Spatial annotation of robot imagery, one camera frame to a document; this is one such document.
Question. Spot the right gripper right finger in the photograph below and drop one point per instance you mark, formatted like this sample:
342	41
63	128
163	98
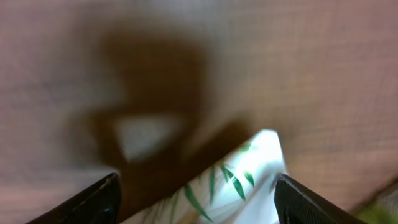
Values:
296	204

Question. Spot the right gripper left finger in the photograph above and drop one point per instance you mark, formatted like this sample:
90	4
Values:
97	204

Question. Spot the white tube with gold cap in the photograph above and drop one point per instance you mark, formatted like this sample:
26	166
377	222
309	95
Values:
237	189

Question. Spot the yellow green sachet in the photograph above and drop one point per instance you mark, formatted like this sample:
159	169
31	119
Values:
379	212

